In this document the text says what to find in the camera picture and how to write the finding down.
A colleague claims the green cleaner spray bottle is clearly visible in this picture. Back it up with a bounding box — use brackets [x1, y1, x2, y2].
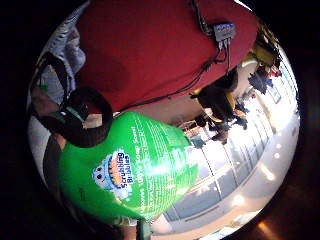
[58, 110, 201, 224]

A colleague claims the the person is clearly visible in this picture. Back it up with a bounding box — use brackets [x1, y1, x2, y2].
[30, 0, 92, 105]

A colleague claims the black and yellow chair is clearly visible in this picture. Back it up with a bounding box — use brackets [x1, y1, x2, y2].
[189, 66, 250, 145]
[242, 23, 284, 96]

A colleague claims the black cable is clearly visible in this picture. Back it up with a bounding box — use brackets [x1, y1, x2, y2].
[119, 39, 232, 113]
[189, 0, 216, 37]

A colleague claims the glass window wall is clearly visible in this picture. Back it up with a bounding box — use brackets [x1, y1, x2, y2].
[164, 59, 301, 223]

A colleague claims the grey cable hub box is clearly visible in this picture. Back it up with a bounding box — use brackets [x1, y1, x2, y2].
[212, 22, 238, 43]

